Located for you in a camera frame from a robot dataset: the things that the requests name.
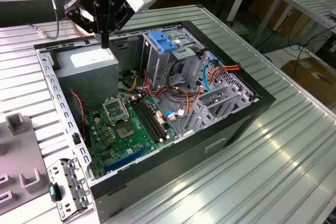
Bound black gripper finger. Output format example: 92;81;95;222
62;0;106;49
104;1;138;49

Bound blue data wire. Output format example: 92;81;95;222
162;110;190;120
201;52;219;92

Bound red orange yellow power wire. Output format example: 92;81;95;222
206;62;242;83

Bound metal disk bay cage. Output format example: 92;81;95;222
180;50;261;136

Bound blue plastic drive latch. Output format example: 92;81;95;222
148;30;180;54

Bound grey optical drive cage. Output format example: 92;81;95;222
140;27;206;90

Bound grey power supply unit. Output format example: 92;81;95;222
54;42;120;107

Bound metal socket cover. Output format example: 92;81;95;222
101;97;130;126

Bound RAM slot white clips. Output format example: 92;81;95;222
131;97;163;142
138;95;170;140

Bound CPU socket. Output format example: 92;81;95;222
113;121;135;141

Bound black case fan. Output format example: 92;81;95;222
68;91;92;149

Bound green motherboard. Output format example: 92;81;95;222
84;94;180;180

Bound blue expansion slot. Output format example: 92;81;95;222
103;146;148;174

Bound grey parts rack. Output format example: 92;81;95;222
0;112;53;216

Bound black open PC case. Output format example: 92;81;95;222
33;20;277;223

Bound metal expansion card retainer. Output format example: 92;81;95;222
46;157;93;221

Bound metal slat side table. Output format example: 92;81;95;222
251;0;336;49

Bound black teal retainer clip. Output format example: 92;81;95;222
48;182;63;203

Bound brown cardboard box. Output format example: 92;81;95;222
280;56;336;107

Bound grey cable with metal plug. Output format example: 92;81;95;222
27;0;61;40

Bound yellow black power wires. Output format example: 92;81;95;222
128;69;141;91

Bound thick black cable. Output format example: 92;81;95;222
166;58;186;84

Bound orange black wire bundle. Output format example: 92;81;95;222
143;69;204;116

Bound red black twisted wire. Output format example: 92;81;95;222
69;90;87;136

